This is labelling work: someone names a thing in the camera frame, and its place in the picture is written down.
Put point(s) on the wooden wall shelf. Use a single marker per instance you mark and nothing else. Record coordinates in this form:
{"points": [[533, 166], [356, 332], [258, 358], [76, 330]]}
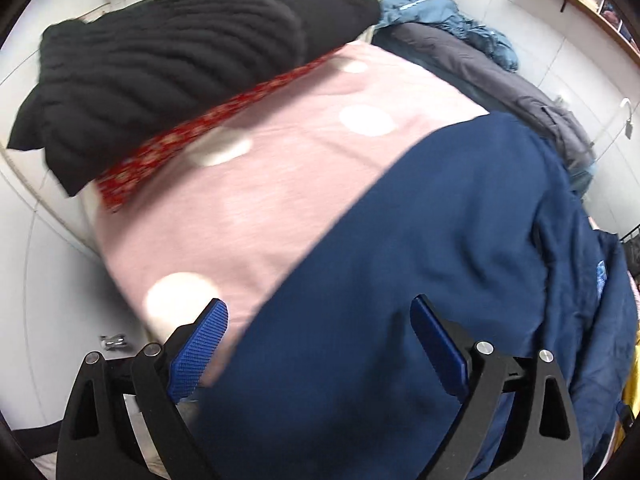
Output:
{"points": [[580, 2]]}

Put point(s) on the black knit sweater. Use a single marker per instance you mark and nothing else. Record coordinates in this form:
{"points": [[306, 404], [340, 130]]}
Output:
{"points": [[165, 60]]}

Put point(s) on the pink polka dot bed sheet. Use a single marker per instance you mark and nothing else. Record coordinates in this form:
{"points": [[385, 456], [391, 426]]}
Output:
{"points": [[300, 175]]}

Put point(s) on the red floral cloth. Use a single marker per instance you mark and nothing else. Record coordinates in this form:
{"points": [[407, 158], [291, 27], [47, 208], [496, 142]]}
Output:
{"points": [[190, 132]]}

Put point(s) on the navy blue sweatshirt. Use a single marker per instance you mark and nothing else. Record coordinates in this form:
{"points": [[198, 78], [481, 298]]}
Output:
{"points": [[400, 240]]}

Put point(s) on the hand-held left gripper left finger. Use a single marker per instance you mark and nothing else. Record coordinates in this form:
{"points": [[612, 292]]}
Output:
{"points": [[200, 345]]}

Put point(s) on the white wall hook tag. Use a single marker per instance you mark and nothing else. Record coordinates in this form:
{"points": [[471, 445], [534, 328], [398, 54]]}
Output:
{"points": [[627, 122]]}

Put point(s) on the grey padded jacket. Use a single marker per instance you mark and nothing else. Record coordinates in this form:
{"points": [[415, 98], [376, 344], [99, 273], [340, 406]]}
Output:
{"points": [[480, 72]]}

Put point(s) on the yellow cloth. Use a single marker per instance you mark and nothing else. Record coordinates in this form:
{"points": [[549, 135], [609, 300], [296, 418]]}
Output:
{"points": [[631, 410]]}

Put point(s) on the light blue jacket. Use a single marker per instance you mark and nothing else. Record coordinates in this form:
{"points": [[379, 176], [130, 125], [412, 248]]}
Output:
{"points": [[450, 15]]}

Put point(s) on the small metal clip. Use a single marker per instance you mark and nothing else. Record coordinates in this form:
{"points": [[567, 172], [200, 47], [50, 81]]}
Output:
{"points": [[112, 342]]}

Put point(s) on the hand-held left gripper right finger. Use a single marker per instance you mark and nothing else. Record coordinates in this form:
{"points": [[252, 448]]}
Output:
{"points": [[440, 345]]}

